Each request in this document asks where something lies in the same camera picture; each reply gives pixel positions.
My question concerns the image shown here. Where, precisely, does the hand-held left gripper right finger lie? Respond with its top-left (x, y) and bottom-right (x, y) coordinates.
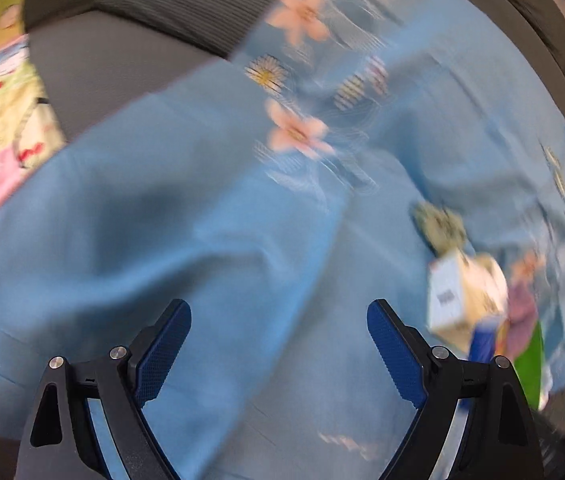
top-left (366, 298), bottom-right (545, 480)

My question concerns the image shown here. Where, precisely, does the grey sofa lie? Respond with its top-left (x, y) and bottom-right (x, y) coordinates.
top-left (12, 0), bottom-right (565, 191)

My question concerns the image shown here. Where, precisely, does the green plastic container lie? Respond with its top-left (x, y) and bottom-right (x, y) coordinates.
top-left (512, 322), bottom-right (550, 411)

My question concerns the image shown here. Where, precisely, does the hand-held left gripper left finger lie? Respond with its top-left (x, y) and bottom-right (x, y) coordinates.
top-left (15, 298), bottom-right (193, 480)

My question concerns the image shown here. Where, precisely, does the white and yellow carton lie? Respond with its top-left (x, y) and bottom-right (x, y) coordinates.
top-left (425, 250), bottom-right (509, 356)

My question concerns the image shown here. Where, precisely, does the blue floral bedsheet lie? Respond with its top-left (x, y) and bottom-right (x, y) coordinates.
top-left (0, 0), bottom-right (565, 480)

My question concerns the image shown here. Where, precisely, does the purple microfibre cloth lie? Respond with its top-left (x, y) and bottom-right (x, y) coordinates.
top-left (505, 280), bottom-right (543, 361)

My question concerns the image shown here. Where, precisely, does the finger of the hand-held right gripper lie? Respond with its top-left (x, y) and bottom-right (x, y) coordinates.
top-left (468, 317), bottom-right (503, 366)

